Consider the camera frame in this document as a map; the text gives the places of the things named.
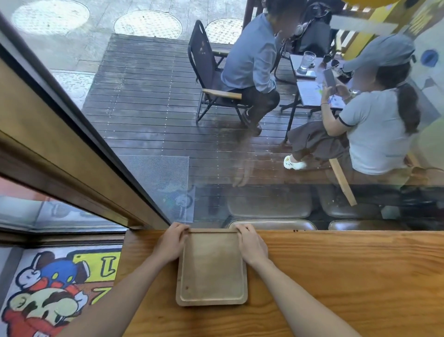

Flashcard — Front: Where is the person's right hand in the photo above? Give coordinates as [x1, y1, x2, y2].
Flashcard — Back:
[235, 223, 270, 268]

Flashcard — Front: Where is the rectangular wooden tray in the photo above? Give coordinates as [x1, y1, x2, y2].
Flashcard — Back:
[176, 228, 248, 307]

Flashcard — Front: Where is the person's left hand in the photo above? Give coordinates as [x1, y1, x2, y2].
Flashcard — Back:
[152, 222, 191, 264]

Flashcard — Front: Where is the cartoon floor mat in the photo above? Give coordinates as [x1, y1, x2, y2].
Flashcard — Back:
[0, 244, 123, 337]

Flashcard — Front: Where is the clear drinking glass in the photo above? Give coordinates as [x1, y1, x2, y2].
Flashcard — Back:
[299, 51, 317, 74]

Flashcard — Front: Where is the blue round sticker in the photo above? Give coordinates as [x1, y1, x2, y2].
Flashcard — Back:
[420, 49, 440, 68]

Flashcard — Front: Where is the black backpack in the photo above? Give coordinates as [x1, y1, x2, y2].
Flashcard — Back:
[294, 2, 339, 58]

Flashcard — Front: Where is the black folding chair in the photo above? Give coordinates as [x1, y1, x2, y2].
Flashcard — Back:
[188, 20, 251, 124]

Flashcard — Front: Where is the round manhole cover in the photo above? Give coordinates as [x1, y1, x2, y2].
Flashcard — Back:
[204, 18, 244, 45]
[113, 10, 183, 40]
[11, 0, 90, 35]

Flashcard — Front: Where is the wooden sliding door frame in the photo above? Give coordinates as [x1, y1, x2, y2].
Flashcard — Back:
[0, 14, 170, 232]

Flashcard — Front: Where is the person's right forearm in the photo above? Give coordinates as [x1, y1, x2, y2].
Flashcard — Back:
[247, 257, 362, 337]

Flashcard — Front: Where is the person's left forearm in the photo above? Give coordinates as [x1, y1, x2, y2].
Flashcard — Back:
[57, 250, 173, 337]

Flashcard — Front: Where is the white paper menu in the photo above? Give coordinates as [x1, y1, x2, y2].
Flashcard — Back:
[297, 81, 346, 109]

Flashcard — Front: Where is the white clog shoe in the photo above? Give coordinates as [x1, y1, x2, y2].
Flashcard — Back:
[283, 155, 308, 171]

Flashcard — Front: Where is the wooden bench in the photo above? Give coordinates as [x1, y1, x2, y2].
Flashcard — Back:
[327, 153, 444, 207]

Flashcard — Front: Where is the small black folding table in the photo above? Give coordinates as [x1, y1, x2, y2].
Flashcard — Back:
[279, 54, 352, 144]

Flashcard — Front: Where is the brown cushioned stool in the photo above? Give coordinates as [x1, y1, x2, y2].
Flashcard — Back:
[328, 219, 410, 231]
[318, 187, 383, 219]
[227, 187, 313, 219]
[227, 219, 318, 231]

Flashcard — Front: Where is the grey cap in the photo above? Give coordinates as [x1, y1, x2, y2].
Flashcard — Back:
[342, 34, 416, 73]

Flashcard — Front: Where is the grey smartphone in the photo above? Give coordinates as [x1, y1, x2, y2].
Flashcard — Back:
[323, 67, 338, 95]

